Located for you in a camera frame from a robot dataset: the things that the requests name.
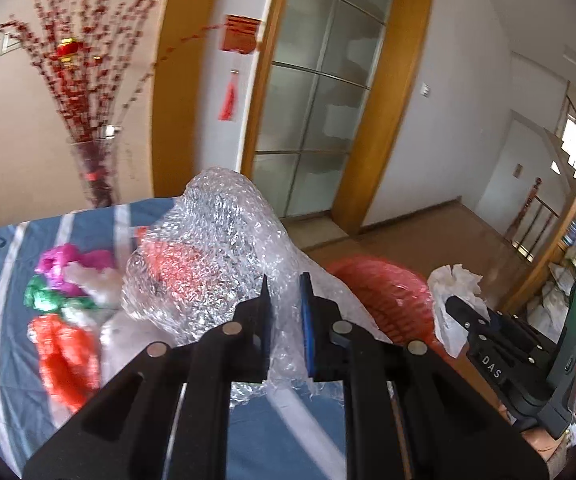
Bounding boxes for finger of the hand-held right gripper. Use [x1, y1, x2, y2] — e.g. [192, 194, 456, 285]
[445, 296, 494, 341]

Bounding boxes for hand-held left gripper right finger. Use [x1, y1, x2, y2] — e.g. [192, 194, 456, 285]
[299, 272, 549, 480]

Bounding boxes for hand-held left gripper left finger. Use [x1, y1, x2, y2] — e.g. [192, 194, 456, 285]
[23, 274, 275, 480]

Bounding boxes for white tissue paper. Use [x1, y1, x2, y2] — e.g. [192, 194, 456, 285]
[427, 264, 489, 358]

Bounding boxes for red plastic basket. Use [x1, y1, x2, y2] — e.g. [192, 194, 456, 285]
[325, 256, 449, 356]

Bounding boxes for clear bubble wrap sheet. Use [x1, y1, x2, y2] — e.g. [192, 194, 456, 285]
[120, 167, 394, 406]

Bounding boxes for white plastic bag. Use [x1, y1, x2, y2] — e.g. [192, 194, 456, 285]
[97, 310, 150, 378]
[63, 260, 125, 311]

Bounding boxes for red plastic bag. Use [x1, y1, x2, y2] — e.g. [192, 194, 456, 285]
[134, 226, 229, 301]

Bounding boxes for orange plastic bag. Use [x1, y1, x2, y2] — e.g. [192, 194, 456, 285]
[28, 312, 101, 413]

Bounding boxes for pink plastic bag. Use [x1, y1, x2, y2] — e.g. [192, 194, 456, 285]
[35, 243, 116, 296]

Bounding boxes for green plastic bag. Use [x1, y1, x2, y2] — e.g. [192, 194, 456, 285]
[24, 276, 96, 313]

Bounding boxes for person's right hand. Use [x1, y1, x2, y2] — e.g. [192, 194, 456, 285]
[524, 426, 568, 466]

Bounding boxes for wooden stair railing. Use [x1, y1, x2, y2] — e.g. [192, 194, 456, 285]
[505, 175, 569, 262]

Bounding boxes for frosted glass door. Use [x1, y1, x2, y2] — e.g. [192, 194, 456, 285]
[253, 0, 396, 218]

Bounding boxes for glass floor vase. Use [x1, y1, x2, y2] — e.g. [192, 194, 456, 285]
[70, 137, 119, 208]

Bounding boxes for red hanging tassel decoration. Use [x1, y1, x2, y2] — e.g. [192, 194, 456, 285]
[218, 14, 261, 122]

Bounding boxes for red berry branches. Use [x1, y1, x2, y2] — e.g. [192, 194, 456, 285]
[0, 0, 219, 146]

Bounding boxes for wooden door frame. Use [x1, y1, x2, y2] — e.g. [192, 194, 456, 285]
[240, 0, 436, 236]

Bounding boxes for wooden wall pillar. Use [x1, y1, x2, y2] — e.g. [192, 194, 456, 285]
[153, 0, 229, 200]

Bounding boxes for white light switch panel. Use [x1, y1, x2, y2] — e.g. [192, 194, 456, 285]
[0, 34, 24, 61]

